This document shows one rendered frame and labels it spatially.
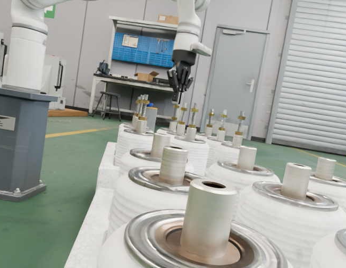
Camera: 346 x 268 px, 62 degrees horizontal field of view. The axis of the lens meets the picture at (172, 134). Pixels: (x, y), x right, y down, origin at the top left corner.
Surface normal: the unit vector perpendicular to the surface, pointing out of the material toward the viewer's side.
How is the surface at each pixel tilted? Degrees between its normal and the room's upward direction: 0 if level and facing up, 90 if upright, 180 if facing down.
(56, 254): 0
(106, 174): 90
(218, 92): 90
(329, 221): 57
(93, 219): 0
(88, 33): 90
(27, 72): 90
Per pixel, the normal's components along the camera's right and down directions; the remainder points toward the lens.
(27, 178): 0.98, 0.17
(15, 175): 0.62, 0.16
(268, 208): -0.51, -0.58
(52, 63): -0.11, 0.06
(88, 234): 0.16, -0.98
